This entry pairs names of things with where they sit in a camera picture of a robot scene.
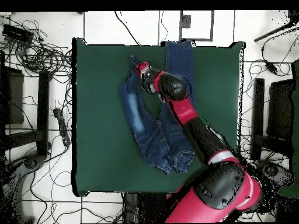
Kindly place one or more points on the blue denim jeans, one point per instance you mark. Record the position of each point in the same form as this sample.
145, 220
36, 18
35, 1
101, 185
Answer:
154, 135

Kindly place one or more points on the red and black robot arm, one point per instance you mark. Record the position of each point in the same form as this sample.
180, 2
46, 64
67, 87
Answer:
205, 144

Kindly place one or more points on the dark flat panel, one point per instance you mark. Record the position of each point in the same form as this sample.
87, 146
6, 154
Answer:
280, 105
16, 98

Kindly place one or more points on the grey floor plate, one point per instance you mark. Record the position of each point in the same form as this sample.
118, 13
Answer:
185, 21

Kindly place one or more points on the dark green table cloth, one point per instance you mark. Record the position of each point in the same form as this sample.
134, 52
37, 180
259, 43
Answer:
98, 151

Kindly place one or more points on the black power strip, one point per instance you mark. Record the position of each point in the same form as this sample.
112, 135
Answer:
62, 126

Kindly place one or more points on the black upright bar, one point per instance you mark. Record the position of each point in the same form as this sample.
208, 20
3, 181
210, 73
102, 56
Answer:
43, 112
258, 116

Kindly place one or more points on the black power adapter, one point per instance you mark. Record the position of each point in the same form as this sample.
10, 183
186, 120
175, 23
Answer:
271, 66

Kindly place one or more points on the black box device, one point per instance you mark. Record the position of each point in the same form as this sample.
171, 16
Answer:
17, 32

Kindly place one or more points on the black tripod leg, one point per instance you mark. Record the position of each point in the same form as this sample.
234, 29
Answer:
271, 33

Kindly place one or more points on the black slanted crossbar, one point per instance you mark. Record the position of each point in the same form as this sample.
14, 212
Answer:
21, 140

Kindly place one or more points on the black stand base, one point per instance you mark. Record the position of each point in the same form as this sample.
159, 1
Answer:
32, 162
271, 170

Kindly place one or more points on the green cloth sheet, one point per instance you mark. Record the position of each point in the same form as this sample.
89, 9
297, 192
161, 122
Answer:
296, 116

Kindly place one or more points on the grey rectangular floor frame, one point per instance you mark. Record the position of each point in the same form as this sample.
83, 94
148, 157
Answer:
212, 25

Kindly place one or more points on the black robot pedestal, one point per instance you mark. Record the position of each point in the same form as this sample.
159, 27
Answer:
144, 207

